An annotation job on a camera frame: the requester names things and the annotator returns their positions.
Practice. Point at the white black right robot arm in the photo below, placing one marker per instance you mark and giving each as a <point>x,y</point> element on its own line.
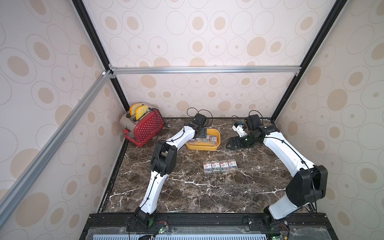
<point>308,183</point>

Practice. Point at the yellow toast slice right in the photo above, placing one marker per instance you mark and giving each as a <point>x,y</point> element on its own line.
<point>141,111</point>

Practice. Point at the yellow plastic storage tray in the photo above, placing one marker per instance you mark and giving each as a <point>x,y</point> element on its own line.
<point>210,143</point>

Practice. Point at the diagonal aluminium frame bar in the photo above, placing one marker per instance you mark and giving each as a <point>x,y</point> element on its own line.
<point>34,170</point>

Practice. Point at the horizontal aluminium frame bar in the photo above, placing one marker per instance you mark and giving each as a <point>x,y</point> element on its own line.
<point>204,70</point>

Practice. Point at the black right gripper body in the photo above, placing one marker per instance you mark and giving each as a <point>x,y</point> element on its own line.
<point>240,141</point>

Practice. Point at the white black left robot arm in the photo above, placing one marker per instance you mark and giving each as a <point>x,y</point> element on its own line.
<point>163,163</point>

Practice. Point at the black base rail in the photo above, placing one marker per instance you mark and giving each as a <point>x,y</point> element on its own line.
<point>200,226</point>

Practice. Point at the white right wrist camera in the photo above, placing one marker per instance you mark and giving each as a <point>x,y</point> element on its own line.
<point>250,123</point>

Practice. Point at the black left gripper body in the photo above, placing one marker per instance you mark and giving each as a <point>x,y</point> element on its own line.
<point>202,133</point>

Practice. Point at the clear paper clip box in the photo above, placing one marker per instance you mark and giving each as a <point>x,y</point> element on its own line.
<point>232,165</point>
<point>224,166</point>
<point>216,166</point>
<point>207,167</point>

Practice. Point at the red polka dot toaster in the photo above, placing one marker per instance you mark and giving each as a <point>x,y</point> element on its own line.
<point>141,131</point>

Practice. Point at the yellow toast slice left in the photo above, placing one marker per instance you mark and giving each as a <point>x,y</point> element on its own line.
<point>134,107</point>

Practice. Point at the yellow toast slice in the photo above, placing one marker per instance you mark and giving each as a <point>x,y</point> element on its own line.
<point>134,107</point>
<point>141,111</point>

